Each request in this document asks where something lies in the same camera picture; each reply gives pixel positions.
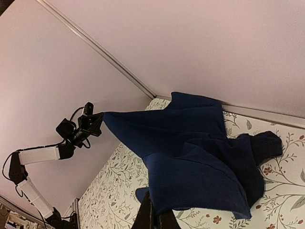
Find left aluminium corner post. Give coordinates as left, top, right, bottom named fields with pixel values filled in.
left=36, top=0, right=157, bottom=99

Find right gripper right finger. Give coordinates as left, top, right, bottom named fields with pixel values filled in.
left=158, top=210, right=181, bottom=229

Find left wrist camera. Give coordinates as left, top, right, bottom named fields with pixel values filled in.
left=82, top=102, right=94, bottom=115

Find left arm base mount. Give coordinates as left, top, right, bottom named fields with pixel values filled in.
left=45, top=208, right=79, bottom=229

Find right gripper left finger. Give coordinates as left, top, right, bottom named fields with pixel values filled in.
left=132, top=192, right=154, bottom=229

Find floral tablecloth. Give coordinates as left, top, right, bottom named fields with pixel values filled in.
left=79, top=103, right=305, bottom=229

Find blue garment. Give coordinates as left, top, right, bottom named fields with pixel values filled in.
left=103, top=92, right=283, bottom=219

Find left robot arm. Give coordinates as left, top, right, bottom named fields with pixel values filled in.
left=6, top=112, right=104, bottom=221

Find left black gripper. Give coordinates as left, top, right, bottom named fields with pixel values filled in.
left=71, top=112, right=104, bottom=146

